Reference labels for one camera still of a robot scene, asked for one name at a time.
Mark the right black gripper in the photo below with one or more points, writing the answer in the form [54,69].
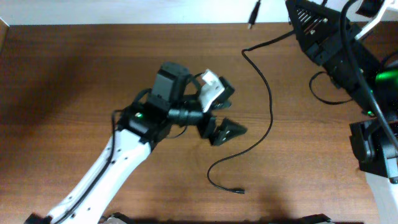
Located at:
[325,51]

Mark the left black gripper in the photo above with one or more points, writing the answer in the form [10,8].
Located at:
[216,137]

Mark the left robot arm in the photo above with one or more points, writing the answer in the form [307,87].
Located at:
[177,98]

